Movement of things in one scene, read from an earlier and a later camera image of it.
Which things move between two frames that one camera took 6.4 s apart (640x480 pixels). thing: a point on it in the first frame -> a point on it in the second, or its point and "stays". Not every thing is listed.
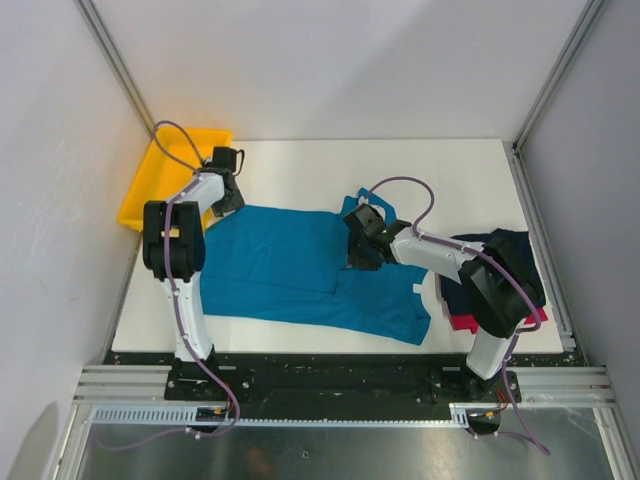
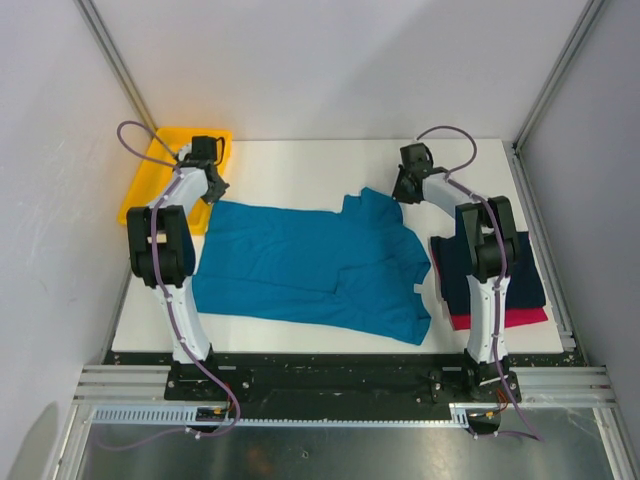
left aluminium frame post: (104, 36) stays
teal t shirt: (291, 266) stays
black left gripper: (235, 203) -> (217, 193)
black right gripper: (354, 261) -> (399, 194)
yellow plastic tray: (174, 156) stays
